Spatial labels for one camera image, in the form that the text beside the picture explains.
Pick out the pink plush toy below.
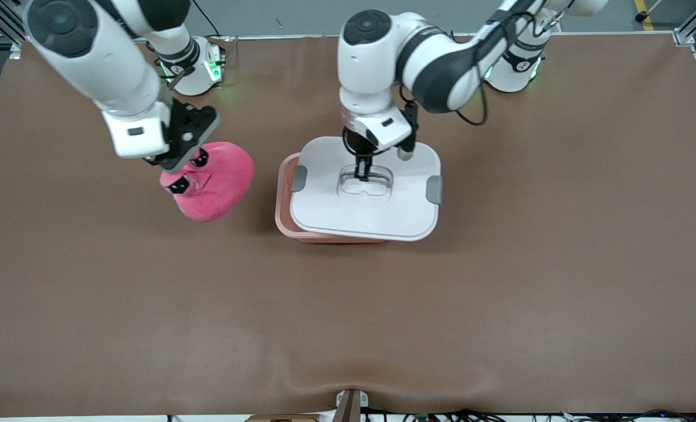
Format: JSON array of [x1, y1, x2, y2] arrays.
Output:
[[159, 142, 255, 223]]

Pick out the white box lid grey clips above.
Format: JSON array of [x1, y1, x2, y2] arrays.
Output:
[[289, 136, 443, 242]]

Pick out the pink plastic box base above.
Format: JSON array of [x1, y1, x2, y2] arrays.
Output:
[[275, 152, 386, 244]]

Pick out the brown table mat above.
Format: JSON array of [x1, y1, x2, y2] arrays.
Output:
[[0, 32, 696, 418]]

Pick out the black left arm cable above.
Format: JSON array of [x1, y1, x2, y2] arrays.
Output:
[[406, 0, 577, 127]]

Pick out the thin black base cable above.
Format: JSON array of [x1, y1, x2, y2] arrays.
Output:
[[192, 0, 222, 37]]

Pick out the metal table clamp bracket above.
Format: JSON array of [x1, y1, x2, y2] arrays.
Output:
[[335, 389, 369, 422]]

